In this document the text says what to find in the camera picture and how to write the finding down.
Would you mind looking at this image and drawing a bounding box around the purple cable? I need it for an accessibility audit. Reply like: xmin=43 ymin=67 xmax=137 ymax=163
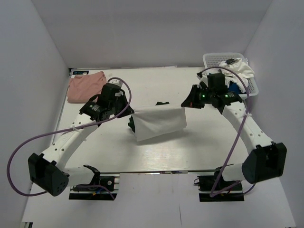
xmin=6 ymin=77 xmax=133 ymax=200
xmin=196 ymin=66 xmax=256 ymax=198

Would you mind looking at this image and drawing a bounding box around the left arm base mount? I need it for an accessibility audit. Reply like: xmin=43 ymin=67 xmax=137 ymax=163
xmin=69 ymin=173 xmax=120 ymax=201

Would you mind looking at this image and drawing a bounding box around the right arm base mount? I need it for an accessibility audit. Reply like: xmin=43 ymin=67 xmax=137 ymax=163
xmin=193 ymin=175 xmax=244 ymax=202

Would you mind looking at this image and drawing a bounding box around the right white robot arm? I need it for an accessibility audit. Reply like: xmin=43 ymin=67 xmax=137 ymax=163
xmin=181 ymin=73 xmax=287 ymax=190

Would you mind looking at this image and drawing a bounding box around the black label sticker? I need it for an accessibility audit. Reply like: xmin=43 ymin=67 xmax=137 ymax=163
xmin=72 ymin=70 xmax=89 ymax=75

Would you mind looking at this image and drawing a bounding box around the white and green t shirt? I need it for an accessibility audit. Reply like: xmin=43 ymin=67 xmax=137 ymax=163
xmin=128 ymin=102 xmax=187 ymax=142

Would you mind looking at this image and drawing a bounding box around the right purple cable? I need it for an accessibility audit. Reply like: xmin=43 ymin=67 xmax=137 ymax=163
xmin=196 ymin=66 xmax=256 ymax=198

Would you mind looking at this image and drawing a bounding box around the folded pink t shirt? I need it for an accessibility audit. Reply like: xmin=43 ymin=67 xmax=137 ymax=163
xmin=67 ymin=71 xmax=107 ymax=104

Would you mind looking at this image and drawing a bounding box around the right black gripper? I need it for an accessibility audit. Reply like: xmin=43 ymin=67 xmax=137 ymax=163
xmin=182 ymin=84 xmax=215 ymax=109

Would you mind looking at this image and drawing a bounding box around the plain white t shirt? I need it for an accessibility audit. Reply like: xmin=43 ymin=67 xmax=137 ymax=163
xmin=218 ymin=58 xmax=255 ymax=78

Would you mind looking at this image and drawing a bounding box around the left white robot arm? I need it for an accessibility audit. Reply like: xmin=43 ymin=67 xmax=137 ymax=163
xmin=28 ymin=77 xmax=134 ymax=197

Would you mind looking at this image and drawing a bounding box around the blue t shirt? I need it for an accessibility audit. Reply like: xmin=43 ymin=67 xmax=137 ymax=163
xmin=228 ymin=81 xmax=244 ymax=95

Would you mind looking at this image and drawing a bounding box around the white plastic basket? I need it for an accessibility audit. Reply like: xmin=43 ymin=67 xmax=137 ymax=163
xmin=201 ymin=53 xmax=258 ymax=100

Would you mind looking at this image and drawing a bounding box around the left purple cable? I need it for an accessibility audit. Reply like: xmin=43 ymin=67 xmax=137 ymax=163
xmin=6 ymin=77 xmax=133 ymax=200

